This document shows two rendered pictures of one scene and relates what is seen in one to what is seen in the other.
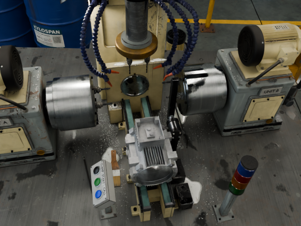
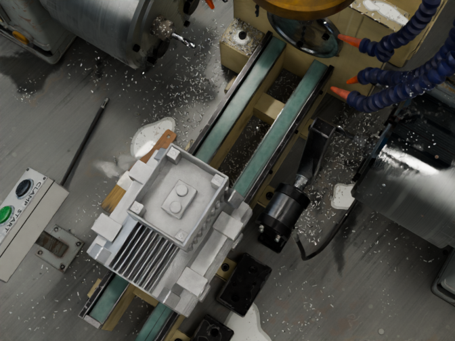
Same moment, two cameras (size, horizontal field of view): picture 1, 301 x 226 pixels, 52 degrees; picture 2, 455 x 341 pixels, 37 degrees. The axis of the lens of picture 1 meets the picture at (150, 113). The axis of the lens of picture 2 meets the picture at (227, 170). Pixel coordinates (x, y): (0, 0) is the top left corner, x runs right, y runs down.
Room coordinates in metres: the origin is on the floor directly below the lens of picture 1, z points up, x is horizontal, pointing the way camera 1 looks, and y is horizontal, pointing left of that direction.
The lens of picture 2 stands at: (0.66, -0.22, 2.10)
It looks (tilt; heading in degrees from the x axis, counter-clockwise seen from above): 75 degrees down; 49
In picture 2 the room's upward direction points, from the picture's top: 4 degrees counter-clockwise
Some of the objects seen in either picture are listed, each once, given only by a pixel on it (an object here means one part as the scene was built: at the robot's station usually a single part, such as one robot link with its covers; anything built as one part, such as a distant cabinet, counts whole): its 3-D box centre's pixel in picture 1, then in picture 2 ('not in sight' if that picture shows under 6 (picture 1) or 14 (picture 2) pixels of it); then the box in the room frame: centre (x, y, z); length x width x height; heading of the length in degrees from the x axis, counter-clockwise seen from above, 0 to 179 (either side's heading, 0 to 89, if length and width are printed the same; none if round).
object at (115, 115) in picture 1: (115, 111); (242, 48); (1.08, 0.19, 0.86); 0.07 x 0.06 x 0.12; 103
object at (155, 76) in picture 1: (133, 83); (319, 13); (1.18, 0.10, 0.97); 0.30 x 0.11 x 0.34; 103
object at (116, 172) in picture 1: (114, 167); (141, 172); (0.77, 0.16, 0.80); 0.21 x 0.05 x 0.01; 9
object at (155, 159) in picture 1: (150, 154); (170, 233); (0.71, -0.01, 1.01); 0.20 x 0.19 x 0.19; 13
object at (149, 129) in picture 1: (149, 134); (179, 199); (0.75, 0.00, 1.11); 0.12 x 0.11 x 0.07; 13
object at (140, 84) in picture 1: (135, 86); (302, 30); (1.12, 0.09, 1.01); 0.15 x 0.02 x 0.15; 103
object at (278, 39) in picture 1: (269, 68); not in sight; (1.14, -0.56, 1.16); 0.33 x 0.26 x 0.42; 103
